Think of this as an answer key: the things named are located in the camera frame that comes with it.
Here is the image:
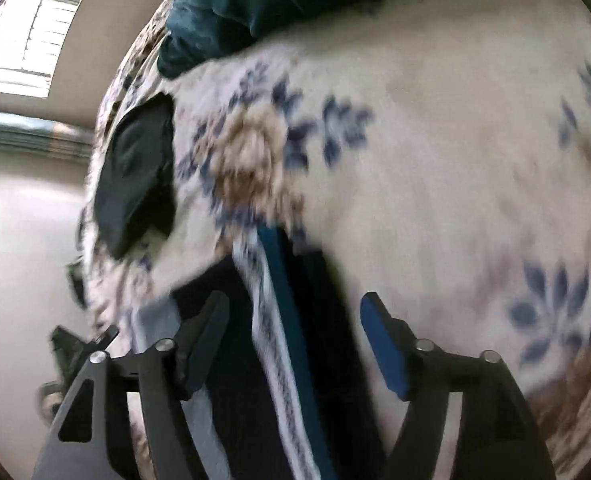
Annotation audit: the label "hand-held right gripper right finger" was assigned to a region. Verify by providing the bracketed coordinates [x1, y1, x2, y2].
[359, 291, 556, 480]

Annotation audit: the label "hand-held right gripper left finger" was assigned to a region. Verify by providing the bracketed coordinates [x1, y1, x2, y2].
[30, 290, 231, 480]

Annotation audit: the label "navy shorts with patterned stripe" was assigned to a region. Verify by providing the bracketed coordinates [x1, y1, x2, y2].
[173, 225, 391, 480]

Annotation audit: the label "light grey cloth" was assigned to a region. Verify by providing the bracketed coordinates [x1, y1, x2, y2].
[126, 297, 231, 480]

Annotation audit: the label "dark blurred object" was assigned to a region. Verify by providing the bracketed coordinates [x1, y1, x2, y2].
[38, 325, 121, 416]

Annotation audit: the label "dark folded cloth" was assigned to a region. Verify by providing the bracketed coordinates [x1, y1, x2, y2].
[93, 92, 177, 261]

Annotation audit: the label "white floral fleece blanket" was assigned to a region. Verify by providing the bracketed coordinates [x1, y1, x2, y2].
[76, 0, 591, 480]

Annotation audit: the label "teal blanket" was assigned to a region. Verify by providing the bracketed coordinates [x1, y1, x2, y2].
[156, 0, 456, 79]

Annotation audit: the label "window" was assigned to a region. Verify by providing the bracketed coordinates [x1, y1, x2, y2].
[0, 0, 100, 99]

